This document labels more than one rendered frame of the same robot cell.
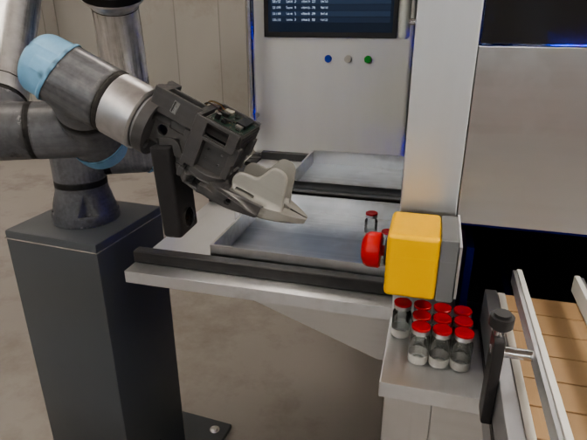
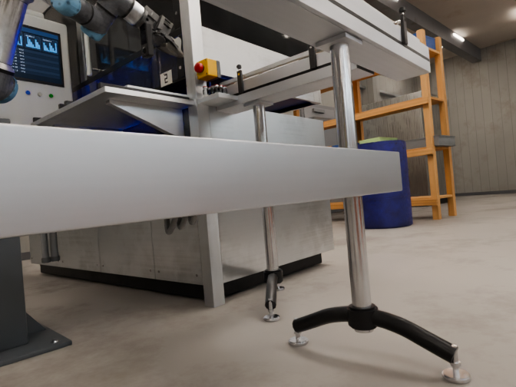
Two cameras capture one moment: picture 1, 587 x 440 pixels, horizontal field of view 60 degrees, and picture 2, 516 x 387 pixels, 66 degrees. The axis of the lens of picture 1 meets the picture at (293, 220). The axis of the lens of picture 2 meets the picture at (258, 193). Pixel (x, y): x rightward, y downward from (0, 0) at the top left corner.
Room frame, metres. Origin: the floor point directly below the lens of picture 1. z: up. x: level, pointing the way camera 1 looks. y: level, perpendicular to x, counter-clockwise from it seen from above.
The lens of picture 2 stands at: (-0.37, 1.27, 0.45)
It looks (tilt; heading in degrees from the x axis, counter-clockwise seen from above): 0 degrees down; 296
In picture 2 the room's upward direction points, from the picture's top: 5 degrees counter-clockwise
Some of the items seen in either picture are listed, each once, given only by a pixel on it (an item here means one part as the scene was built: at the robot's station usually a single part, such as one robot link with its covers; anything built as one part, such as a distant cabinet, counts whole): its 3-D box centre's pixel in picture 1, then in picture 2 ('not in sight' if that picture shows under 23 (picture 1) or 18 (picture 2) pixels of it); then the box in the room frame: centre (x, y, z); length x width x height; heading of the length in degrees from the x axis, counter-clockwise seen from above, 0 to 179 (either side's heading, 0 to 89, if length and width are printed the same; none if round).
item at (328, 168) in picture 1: (372, 175); not in sight; (1.10, -0.18, 0.90); 0.34 x 0.26 x 0.04; 75
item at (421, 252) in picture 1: (419, 254); (207, 70); (0.50, -0.14, 0.99); 0.08 x 0.07 x 0.07; 75
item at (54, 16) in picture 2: not in sight; (61, 47); (1.79, -0.47, 1.50); 0.49 x 0.01 x 0.59; 165
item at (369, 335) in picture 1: (288, 305); (147, 120); (0.72, 0.01, 0.79); 0.34 x 0.03 x 0.13; 75
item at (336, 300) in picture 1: (326, 210); (117, 115); (0.96, -0.07, 0.87); 0.70 x 0.48 x 0.02; 165
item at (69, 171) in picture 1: (79, 147); not in sight; (1.13, 0.48, 0.96); 0.13 x 0.12 x 0.14; 101
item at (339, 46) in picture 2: not in sight; (351, 185); (-0.13, 0.22, 0.46); 0.09 x 0.09 x 0.77; 75
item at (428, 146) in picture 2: not in sight; (353, 139); (0.84, -4.46, 1.16); 2.64 x 0.68 x 2.31; 161
